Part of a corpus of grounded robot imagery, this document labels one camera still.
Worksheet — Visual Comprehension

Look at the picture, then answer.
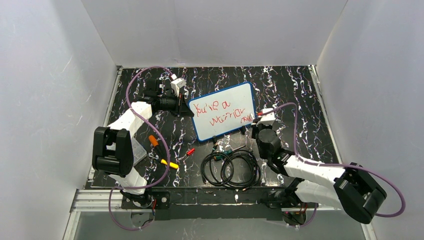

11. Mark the coiled black cable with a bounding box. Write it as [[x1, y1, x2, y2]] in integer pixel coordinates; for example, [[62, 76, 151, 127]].
[[200, 149, 263, 190]]

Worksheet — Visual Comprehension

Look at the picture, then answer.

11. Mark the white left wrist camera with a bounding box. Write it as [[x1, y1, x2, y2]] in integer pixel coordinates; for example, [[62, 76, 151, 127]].
[[170, 74, 187, 96]]

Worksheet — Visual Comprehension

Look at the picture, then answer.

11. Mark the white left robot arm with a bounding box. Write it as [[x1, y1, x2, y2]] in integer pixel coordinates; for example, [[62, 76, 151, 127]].
[[92, 77, 194, 197]]

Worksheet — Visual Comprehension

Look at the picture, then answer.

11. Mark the clear plastic organizer box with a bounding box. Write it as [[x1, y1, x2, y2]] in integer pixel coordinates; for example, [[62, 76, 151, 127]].
[[131, 137, 148, 167]]

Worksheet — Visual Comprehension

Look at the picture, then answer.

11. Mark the yellow handled tool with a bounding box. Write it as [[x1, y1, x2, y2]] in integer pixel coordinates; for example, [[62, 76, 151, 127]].
[[160, 159, 179, 170]]

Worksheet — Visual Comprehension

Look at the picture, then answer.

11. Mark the front aluminium frame rail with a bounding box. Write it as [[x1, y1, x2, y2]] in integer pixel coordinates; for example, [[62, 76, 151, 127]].
[[70, 187, 369, 213]]

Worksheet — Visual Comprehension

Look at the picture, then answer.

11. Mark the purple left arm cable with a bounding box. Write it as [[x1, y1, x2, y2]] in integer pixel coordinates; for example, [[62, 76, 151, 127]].
[[108, 65, 174, 231]]

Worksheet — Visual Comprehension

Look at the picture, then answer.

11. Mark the red marker cap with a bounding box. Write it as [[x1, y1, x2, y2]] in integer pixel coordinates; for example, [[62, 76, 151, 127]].
[[186, 148, 196, 156]]

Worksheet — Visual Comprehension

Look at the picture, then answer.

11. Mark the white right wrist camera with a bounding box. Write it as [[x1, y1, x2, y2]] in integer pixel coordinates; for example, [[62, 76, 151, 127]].
[[257, 108, 276, 126]]

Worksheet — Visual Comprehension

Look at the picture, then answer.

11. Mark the orange handled screwdriver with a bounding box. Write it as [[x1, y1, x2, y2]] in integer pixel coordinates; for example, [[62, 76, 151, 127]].
[[148, 135, 163, 158]]

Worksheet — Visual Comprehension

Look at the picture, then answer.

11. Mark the blue framed whiteboard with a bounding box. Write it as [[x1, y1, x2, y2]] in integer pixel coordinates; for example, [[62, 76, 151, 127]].
[[188, 82, 257, 142]]

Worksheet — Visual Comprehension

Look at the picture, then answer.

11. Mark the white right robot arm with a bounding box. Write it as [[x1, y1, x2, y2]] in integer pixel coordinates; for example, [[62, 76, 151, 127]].
[[251, 123, 387, 224]]

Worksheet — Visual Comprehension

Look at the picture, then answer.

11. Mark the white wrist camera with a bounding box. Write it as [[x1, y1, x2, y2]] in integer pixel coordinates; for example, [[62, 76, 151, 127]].
[[170, 74, 187, 96], [257, 108, 276, 126]]

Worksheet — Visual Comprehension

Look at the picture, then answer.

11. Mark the green handled screwdriver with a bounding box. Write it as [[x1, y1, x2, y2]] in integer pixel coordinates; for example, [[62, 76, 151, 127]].
[[213, 145, 246, 161]]

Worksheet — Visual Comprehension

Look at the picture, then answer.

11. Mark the aluminium table edge rail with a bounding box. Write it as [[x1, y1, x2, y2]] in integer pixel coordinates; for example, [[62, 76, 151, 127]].
[[308, 64, 343, 164]]

